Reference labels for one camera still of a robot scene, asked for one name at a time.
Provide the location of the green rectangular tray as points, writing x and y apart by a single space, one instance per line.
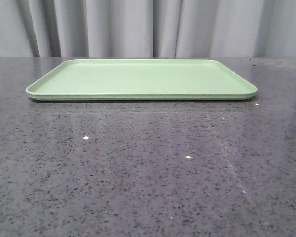
141 79

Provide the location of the grey curtain backdrop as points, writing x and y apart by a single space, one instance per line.
147 28

